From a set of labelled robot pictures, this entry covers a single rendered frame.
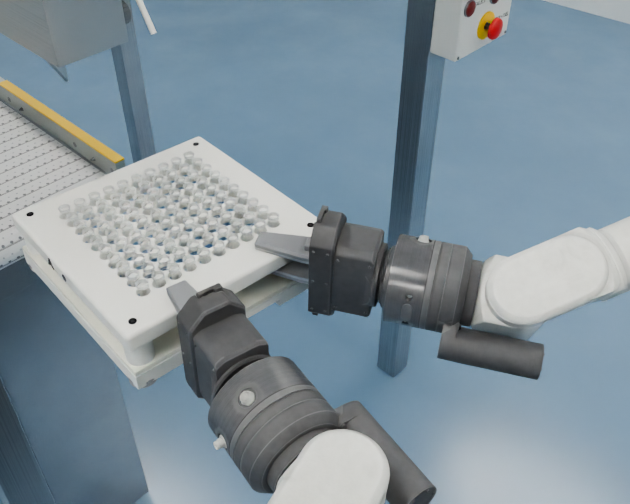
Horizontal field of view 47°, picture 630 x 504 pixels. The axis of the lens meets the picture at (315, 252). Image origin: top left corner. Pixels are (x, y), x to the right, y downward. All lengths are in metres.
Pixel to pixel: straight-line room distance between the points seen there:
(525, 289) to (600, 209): 2.08
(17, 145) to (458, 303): 0.79
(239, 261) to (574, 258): 0.31
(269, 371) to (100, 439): 1.06
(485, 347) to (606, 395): 1.44
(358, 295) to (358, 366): 1.34
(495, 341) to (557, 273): 0.09
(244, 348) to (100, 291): 0.18
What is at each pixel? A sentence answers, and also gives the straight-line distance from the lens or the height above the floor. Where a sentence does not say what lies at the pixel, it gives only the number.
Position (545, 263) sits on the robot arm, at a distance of 0.69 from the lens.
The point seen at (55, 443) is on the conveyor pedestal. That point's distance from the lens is 1.55.
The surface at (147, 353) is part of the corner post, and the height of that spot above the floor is 1.05.
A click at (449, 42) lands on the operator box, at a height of 0.98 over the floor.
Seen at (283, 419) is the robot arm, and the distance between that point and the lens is 0.56.
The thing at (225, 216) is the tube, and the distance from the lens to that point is 0.78.
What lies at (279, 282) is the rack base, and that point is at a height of 1.04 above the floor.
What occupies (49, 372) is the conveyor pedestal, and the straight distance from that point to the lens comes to 1.42.
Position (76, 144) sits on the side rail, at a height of 0.96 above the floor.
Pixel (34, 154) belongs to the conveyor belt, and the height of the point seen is 0.94.
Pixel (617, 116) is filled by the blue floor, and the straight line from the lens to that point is 3.33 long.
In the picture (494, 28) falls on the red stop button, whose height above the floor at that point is 1.00.
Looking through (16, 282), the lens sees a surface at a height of 0.85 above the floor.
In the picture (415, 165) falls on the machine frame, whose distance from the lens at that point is 1.57.
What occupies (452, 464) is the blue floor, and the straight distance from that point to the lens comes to 1.90.
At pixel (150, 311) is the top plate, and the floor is 1.09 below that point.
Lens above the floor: 1.57
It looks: 41 degrees down
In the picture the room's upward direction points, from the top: straight up
